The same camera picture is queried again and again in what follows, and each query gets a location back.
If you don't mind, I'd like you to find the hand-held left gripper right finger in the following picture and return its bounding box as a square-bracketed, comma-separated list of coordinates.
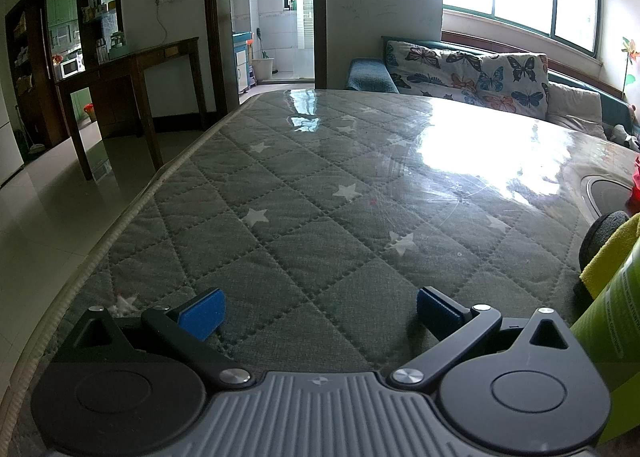
[389, 287, 583, 390]

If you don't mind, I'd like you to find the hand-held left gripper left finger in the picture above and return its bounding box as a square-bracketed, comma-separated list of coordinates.
[50, 287, 253, 388]

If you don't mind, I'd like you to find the green spray can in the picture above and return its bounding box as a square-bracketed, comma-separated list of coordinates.
[570, 237, 640, 448]

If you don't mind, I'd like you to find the yellow and grey cleaning cloth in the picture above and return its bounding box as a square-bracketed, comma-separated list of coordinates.
[578, 209, 640, 300]

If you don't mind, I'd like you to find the grey quilted star tablecloth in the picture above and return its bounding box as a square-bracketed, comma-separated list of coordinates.
[0, 88, 640, 457]

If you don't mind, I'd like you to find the built-in round black cooker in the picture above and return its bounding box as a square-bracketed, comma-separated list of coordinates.
[580, 176, 636, 218]

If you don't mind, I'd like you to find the broom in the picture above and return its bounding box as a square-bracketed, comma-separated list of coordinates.
[14, 104, 46, 154]

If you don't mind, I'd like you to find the white cushion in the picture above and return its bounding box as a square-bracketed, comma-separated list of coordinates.
[545, 82, 608, 140]

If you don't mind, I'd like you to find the butterfly pattern cushion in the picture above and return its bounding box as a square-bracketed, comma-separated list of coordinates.
[385, 39, 549, 118]

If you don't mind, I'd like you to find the blue armrest cover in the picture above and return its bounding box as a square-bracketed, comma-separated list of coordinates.
[345, 58, 398, 94]

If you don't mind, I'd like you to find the grey plush toy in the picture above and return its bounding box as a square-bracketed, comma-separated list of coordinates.
[607, 124, 640, 150]

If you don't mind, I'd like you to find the blue and white cabinet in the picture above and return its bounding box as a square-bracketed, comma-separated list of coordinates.
[232, 32, 255, 92]

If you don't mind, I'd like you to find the white fridge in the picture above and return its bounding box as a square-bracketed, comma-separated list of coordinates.
[0, 72, 25, 188]

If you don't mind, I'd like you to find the teal sofa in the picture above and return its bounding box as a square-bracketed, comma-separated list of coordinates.
[381, 30, 640, 148]

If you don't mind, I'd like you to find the dark wooden console table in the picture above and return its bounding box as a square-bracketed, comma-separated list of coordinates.
[54, 37, 208, 181]

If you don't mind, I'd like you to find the dark wooden shelf unit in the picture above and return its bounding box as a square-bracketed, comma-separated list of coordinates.
[5, 0, 126, 148]

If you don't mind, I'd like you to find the colourful pinwheel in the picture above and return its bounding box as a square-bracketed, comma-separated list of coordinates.
[619, 37, 640, 98]

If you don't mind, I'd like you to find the dark wooden door frame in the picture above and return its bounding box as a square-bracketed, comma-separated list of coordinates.
[202, 0, 328, 112]

